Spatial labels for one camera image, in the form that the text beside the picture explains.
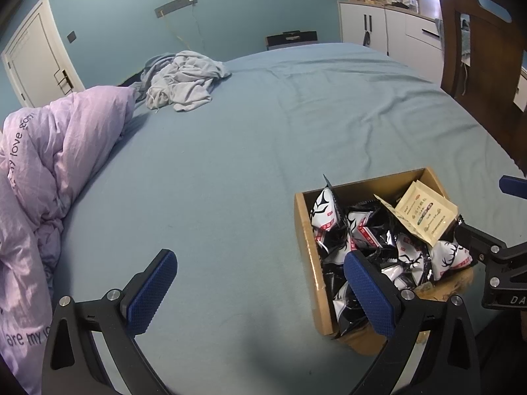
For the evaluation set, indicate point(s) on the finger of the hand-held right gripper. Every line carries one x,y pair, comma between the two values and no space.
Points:
473,236
514,187

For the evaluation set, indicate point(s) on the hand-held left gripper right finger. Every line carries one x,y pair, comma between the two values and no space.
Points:
370,296

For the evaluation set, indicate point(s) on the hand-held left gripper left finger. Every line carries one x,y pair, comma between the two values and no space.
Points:
152,292

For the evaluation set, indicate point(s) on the beige paper packet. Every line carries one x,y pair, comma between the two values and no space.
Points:
428,214

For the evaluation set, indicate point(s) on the pile of black white packets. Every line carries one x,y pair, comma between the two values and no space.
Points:
370,230

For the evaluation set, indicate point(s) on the brown cardboard box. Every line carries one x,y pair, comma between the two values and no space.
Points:
304,234

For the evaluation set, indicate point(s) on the brown wooden chair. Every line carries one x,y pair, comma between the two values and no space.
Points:
490,70

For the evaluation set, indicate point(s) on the purple printed duvet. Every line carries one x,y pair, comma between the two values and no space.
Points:
49,164

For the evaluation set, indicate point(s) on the bed with blue sheet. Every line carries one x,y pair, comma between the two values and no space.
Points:
247,152

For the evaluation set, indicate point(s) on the white cabinet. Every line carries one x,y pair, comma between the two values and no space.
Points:
403,33

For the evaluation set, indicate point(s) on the light grey garment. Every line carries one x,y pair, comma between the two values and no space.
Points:
185,78

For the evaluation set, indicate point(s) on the blue grey garment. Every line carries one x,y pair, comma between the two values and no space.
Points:
158,61

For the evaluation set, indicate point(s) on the white door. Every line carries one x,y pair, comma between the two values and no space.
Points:
37,53

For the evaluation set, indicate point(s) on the grey wall switch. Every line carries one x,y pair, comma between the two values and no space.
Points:
72,37

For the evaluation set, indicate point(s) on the metal wall bracket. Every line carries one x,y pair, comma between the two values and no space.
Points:
176,5

